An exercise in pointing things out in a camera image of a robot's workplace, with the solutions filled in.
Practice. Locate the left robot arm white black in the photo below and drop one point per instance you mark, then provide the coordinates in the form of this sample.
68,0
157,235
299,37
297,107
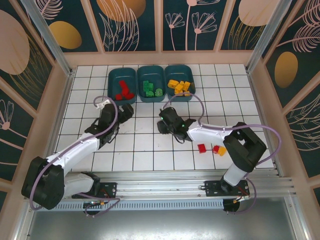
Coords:
75,150

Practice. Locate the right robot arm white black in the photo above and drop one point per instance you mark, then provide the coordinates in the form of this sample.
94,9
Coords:
207,133

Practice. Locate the teal plastic bin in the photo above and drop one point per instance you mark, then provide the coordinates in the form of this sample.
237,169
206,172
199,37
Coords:
151,73
115,77
178,72

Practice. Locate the grey metal sheet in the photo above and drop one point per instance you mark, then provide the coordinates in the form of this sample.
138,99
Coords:
160,225

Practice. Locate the aluminium side rail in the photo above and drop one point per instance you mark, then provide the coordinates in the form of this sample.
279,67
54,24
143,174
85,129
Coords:
67,85
254,86

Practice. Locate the aluminium mounting rail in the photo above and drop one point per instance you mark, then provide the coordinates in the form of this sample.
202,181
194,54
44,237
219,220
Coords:
160,185

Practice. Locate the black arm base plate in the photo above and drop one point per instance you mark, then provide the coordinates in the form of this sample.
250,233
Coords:
110,187
212,187

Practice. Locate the aluminium frame post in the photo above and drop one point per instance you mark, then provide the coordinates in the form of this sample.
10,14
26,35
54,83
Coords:
47,37
270,37

